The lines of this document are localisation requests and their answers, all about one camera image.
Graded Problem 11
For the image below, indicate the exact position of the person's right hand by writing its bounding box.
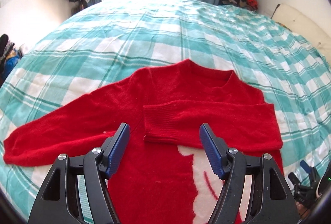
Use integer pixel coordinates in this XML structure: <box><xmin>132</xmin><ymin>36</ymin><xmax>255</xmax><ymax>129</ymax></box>
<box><xmin>296</xmin><ymin>202</ymin><xmax>311</xmax><ymax>219</ymax></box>

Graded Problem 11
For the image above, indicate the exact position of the clutter pile beside bed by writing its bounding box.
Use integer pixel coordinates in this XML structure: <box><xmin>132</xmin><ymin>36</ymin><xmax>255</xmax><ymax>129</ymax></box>
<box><xmin>0</xmin><ymin>34</ymin><xmax>23</xmax><ymax>85</ymax></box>

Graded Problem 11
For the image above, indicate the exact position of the cream padded headboard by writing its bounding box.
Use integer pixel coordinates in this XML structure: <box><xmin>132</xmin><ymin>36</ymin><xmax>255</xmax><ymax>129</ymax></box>
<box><xmin>272</xmin><ymin>4</ymin><xmax>331</xmax><ymax>64</ymax></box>

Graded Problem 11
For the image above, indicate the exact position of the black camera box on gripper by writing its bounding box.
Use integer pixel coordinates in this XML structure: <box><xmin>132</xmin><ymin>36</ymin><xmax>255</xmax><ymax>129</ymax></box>
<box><xmin>316</xmin><ymin>163</ymin><xmax>331</xmax><ymax>198</ymax></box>

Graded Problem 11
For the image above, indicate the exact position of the teal white plaid bed cover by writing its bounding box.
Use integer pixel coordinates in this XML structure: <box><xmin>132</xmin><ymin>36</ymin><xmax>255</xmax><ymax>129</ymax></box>
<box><xmin>1</xmin><ymin>0</ymin><xmax>330</xmax><ymax>219</ymax></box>

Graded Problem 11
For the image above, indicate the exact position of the red sweater with white animal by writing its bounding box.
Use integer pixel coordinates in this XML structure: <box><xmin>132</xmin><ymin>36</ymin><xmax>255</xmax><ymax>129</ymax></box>
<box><xmin>4</xmin><ymin>60</ymin><xmax>283</xmax><ymax>223</ymax></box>

